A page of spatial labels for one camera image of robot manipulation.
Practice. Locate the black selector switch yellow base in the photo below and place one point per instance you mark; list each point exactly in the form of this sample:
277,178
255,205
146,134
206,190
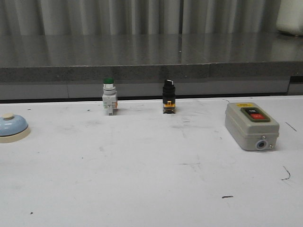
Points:
168,97

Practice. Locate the grey granite counter slab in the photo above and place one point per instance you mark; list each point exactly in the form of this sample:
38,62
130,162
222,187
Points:
149,58

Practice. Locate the grey pleated curtain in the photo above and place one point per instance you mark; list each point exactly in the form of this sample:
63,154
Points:
134,17

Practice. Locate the white appliance on counter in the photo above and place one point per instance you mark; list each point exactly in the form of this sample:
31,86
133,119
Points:
290,17

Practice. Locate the grey on off switch box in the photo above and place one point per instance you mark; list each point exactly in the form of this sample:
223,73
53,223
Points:
251,127

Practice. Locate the blue desk bell cream base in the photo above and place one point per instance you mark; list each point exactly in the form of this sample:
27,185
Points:
13,128

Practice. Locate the green pushbutton white switch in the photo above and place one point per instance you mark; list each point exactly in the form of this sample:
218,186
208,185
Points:
109,97

